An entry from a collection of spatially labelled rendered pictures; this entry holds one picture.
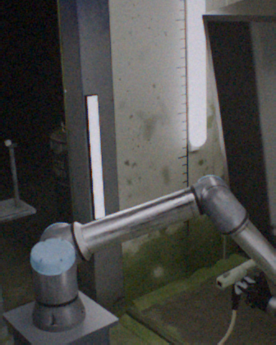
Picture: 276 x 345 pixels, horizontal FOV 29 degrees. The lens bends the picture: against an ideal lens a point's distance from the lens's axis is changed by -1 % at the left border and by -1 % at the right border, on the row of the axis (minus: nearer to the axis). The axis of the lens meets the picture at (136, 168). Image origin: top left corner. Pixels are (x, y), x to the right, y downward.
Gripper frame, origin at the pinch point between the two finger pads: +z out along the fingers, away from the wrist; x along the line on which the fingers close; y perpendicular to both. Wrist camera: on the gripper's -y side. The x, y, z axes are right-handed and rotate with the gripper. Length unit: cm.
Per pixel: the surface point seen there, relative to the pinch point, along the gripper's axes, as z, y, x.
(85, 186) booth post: 80, -22, -23
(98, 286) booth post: 70, 33, -26
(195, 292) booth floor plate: 52, 56, 30
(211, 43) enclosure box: 34, -96, 13
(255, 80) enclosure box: 31, -75, 42
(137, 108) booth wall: 80, -56, 11
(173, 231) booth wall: 70, 21, 29
